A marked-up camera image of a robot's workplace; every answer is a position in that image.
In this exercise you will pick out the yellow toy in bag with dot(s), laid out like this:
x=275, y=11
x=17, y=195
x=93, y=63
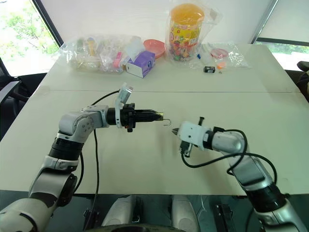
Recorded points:
x=91, y=46

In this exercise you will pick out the dark window frame post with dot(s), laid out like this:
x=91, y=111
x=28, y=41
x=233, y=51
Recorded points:
x=264, y=21
x=49, y=21

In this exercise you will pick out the clear plastic bag of small parts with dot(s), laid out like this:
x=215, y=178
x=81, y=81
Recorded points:
x=235, y=56

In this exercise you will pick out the dark rounded robot torso edge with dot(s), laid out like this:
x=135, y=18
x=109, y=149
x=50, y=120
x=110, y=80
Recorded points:
x=140, y=228

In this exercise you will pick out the small orange block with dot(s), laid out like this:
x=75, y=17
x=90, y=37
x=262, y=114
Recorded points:
x=221, y=65

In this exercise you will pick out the white rounded robot leg shell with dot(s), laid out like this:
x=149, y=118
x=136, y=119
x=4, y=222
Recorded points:
x=184, y=212
x=120, y=212

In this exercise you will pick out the small blue piece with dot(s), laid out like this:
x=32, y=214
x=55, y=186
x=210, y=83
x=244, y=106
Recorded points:
x=199, y=56

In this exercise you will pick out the pink toy in bag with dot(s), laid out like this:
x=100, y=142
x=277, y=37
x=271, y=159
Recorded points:
x=117, y=60

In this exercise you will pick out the clear plastic bag of toys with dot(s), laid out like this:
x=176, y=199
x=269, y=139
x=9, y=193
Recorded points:
x=82, y=56

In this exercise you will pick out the black bracket under table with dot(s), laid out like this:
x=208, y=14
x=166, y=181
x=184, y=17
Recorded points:
x=225, y=217
x=93, y=221

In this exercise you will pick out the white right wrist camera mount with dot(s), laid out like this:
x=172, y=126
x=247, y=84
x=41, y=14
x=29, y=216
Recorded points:
x=193, y=134

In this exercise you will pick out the brass padlock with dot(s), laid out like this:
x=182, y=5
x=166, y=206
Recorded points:
x=161, y=116

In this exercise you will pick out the black office chair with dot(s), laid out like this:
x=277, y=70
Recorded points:
x=303, y=79
x=12, y=89

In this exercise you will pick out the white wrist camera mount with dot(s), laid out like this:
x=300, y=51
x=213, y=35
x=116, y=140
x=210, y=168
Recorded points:
x=123, y=94
x=193, y=134

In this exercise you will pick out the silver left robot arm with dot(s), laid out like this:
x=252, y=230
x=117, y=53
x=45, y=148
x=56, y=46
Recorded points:
x=72, y=123

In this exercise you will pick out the yellow-lid jar in bag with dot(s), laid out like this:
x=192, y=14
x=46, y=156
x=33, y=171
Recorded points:
x=213, y=17

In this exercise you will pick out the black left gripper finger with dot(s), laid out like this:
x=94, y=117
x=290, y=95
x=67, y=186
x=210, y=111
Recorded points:
x=146, y=112
x=146, y=118

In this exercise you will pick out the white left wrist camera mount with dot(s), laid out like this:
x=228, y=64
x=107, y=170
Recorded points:
x=123, y=94

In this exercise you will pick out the purple tissue box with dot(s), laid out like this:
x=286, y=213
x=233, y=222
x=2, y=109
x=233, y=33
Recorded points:
x=142, y=65

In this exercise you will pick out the pink plastic bowl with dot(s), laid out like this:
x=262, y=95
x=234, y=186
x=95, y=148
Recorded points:
x=155, y=47

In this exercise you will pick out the candy jar with orange lid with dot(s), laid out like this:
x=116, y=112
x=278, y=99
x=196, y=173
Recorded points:
x=184, y=33

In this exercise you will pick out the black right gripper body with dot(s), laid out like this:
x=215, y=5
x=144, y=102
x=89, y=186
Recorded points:
x=186, y=149

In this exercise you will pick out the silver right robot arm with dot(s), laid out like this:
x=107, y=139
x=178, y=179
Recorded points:
x=228, y=143

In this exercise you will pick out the small black box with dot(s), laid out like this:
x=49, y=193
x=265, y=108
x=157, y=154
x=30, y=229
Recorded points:
x=209, y=69

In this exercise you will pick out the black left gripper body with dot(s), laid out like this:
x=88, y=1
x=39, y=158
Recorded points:
x=127, y=116

